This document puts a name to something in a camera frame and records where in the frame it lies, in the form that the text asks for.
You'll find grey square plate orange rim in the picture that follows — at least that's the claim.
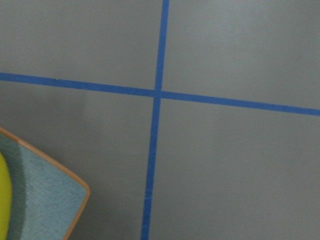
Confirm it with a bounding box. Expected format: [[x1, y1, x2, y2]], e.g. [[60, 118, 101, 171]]
[[0, 128, 90, 240]]

